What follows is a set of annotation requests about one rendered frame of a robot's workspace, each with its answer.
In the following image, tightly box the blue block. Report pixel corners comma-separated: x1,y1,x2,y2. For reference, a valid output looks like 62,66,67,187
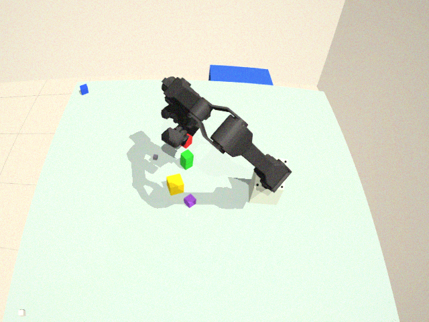
80,84,88,95

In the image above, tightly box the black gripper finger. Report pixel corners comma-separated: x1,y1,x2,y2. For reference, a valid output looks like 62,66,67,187
180,134,190,146
187,124,199,136

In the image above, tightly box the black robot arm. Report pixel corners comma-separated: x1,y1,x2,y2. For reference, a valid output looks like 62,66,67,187
161,76,292,193

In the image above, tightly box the green block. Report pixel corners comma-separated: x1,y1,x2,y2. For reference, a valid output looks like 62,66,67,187
180,160,193,170
180,150,194,165

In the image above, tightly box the small purple block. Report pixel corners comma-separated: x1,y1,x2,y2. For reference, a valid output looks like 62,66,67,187
184,193,196,208

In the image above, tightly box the yellow block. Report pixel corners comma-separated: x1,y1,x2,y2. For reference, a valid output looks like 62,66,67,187
166,174,184,196

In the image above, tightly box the red block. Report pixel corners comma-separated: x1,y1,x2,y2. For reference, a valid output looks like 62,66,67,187
182,133,192,148

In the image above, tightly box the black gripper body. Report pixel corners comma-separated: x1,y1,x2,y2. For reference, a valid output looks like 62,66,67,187
162,108,198,148

